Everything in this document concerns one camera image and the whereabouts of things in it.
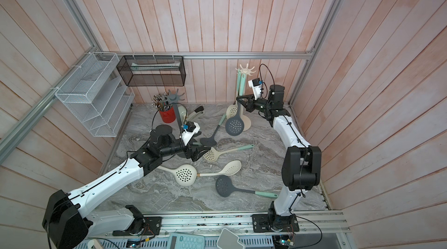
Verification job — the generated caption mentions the grey skimmer near grey rack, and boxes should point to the grey skimmer near grey rack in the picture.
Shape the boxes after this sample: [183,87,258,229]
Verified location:
[200,114,227,147]

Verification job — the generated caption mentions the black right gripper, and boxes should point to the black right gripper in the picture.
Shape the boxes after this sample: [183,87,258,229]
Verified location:
[237,94,272,115]

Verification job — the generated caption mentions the grey calculator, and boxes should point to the grey calculator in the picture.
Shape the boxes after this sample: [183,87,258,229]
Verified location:
[166,233,205,249]

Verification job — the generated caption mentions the cream skimmer under pile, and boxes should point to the cream skimmer under pile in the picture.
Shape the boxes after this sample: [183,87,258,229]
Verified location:
[203,144,254,162]

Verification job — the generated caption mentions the white wire mesh shelf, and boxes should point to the white wire mesh shelf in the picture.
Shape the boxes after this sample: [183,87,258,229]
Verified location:
[55,52,135,137]

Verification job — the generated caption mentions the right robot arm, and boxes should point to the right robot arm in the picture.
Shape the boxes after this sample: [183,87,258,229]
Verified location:
[237,79,322,220]

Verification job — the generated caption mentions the grey skimmer front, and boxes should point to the grey skimmer front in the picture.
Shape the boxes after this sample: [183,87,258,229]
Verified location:
[215,175,278,199]

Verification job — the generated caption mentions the black mesh wall basket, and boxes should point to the black mesh wall basket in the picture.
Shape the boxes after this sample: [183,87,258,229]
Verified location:
[117,55,186,87]

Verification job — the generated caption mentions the bundle of pencils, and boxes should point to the bundle of pencils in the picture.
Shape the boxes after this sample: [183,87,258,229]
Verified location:
[152,93,171,112]

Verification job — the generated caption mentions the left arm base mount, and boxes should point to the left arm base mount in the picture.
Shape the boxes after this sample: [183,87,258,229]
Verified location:
[112,205,162,236]

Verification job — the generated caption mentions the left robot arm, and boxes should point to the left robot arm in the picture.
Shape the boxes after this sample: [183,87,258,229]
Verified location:
[42,122,209,249]

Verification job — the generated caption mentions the mint stapler black top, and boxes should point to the mint stapler black top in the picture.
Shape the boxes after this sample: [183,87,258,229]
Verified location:
[186,106,204,122]

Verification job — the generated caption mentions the cream skimmer centre front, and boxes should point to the cream skimmer centre front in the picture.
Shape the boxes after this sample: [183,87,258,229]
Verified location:
[197,160,242,177]

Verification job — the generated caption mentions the mint green pencil sharpener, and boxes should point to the mint green pencil sharpener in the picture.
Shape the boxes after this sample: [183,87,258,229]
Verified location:
[178,105,187,124]

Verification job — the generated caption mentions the red metal pencil cup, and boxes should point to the red metal pencil cup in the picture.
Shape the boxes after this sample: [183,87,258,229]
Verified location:
[159,107,176,123]

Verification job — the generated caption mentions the cream utensil rack stand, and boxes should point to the cream utensil rack stand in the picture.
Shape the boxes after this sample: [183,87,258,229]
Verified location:
[238,64,254,131]

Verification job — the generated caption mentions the large cream skimmer left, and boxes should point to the large cream skimmer left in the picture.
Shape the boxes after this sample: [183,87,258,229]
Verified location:
[158,164,197,187]

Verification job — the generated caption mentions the aluminium rail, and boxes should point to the aluminium rail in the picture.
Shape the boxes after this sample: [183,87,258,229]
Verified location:
[87,210,351,237]

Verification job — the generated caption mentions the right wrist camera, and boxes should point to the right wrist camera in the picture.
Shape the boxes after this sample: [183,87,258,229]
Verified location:
[248,78,263,100]

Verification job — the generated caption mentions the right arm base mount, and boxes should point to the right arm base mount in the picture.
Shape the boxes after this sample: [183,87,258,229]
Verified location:
[251,211,300,233]

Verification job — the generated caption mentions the grey utensil rack stand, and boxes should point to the grey utensil rack stand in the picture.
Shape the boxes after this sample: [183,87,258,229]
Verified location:
[167,88,185,132]

